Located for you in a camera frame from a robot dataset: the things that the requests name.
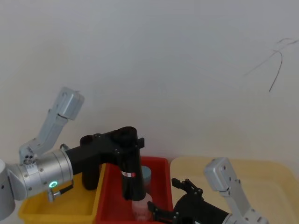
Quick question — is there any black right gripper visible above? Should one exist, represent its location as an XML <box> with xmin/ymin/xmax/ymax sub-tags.
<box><xmin>147</xmin><ymin>178</ymin><xmax>230</xmax><ymax>224</ymax></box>

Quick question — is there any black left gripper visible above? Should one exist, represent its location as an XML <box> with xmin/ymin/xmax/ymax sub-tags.
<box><xmin>65</xmin><ymin>126</ymin><xmax>147</xmax><ymax>202</ymax></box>

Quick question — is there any red plastic bin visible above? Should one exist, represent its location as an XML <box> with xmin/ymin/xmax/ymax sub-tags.
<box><xmin>95</xmin><ymin>156</ymin><xmax>174</xmax><ymax>224</ymax></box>

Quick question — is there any grey-blue round container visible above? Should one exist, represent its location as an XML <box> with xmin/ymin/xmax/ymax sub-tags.
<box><xmin>141</xmin><ymin>166</ymin><xmax>152</xmax><ymax>188</ymax></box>

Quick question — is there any clear bottle with pink contents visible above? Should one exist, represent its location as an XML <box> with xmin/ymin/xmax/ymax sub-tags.
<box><xmin>131</xmin><ymin>193</ymin><xmax>154</xmax><ymax>221</ymax></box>

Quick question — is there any yellow plastic bin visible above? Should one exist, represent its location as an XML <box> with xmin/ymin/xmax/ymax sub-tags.
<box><xmin>18</xmin><ymin>163</ymin><xmax>106</xmax><ymax>224</ymax></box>

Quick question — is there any thin dark cable silver plug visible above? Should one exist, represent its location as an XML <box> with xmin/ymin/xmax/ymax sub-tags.
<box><xmin>48</xmin><ymin>180</ymin><xmax>74</xmax><ymax>202</ymax></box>

